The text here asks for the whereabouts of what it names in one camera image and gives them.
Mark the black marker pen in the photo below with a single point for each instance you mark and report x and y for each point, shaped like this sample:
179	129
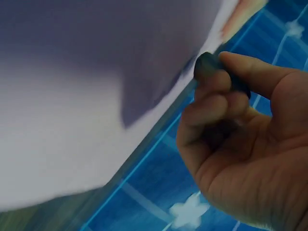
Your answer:
205	63

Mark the person's right hand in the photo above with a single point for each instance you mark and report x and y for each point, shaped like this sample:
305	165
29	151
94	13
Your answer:
260	156

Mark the white paper sheet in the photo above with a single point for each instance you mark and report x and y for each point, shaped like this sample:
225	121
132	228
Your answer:
72	125

